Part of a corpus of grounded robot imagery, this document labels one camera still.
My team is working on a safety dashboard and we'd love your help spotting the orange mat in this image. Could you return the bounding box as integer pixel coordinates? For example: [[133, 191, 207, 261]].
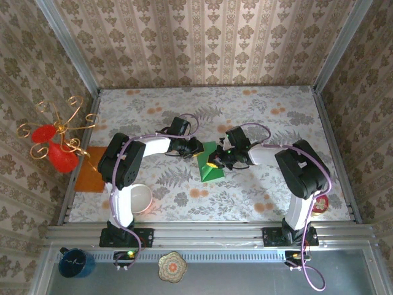
[[74, 146, 108, 194]]

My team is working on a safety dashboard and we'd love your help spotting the slotted metal strip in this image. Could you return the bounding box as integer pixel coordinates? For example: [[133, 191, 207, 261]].
[[87, 249, 288, 262]]

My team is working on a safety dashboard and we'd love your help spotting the small red dish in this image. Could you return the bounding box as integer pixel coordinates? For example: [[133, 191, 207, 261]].
[[310, 194, 330, 215]]

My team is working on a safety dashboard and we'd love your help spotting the dark blue mug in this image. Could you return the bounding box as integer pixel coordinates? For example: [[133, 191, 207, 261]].
[[58, 246, 96, 279]]

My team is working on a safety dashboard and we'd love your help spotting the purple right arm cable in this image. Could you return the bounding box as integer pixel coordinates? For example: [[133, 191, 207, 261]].
[[225, 122, 334, 292]]

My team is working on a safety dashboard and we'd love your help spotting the small right controller board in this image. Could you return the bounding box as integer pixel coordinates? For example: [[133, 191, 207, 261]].
[[284, 250, 311, 271]]

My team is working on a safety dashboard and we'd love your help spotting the red vase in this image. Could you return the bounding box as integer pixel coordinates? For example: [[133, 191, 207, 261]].
[[30, 124, 80, 175]]

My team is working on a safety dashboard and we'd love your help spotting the white bowl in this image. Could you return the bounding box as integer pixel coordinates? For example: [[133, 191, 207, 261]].
[[130, 183, 154, 214]]

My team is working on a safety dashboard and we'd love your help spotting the gold wire ornament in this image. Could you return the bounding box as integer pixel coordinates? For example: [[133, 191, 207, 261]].
[[17, 95, 99, 160]]

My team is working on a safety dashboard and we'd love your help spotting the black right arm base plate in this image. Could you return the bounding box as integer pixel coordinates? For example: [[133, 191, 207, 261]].
[[262, 226, 319, 247]]

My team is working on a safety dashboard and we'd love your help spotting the aluminium frame post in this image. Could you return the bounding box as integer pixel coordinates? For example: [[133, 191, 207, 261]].
[[313, 0, 374, 93], [35, 0, 101, 93]]

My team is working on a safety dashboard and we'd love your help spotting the small left controller board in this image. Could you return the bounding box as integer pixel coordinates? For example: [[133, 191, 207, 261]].
[[113, 250, 138, 271]]

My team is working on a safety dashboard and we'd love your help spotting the patterned flower-shaped dish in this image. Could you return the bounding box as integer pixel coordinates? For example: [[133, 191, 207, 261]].
[[158, 251, 188, 283]]

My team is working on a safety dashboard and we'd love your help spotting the small controller board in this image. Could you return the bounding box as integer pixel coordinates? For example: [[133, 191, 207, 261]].
[[113, 250, 138, 271], [284, 250, 311, 271]]

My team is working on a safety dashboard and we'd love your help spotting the aluminium front rail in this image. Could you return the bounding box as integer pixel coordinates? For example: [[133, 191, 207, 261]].
[[45, 221, 378, 250]]

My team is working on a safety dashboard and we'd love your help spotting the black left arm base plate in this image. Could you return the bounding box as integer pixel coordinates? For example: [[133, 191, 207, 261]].
[[98, 227, 155, 248]]

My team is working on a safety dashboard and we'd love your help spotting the green paper sheet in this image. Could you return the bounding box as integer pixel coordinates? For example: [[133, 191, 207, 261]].
[[196, 140, 225, 184]]

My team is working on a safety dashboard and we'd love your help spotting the aluminium side rail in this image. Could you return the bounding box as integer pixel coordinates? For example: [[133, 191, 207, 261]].
[[312, 85, 364, 224], [57, 88, 102, 227]]

